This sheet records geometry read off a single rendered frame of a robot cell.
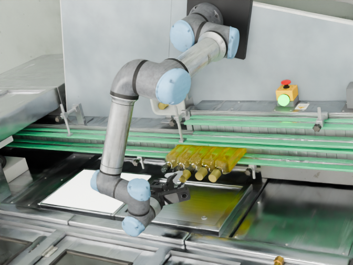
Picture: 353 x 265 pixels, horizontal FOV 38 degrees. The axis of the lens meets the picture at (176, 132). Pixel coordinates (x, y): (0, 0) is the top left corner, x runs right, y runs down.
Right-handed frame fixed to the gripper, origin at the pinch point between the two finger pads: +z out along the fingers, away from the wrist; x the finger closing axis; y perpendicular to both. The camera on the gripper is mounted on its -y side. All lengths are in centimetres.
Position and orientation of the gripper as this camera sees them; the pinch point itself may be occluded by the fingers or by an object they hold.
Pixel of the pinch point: (183, 177)
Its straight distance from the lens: 198.2
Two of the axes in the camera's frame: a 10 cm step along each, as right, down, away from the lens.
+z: 4.7, -4.3, 7.7
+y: -8.6, -0.2, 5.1
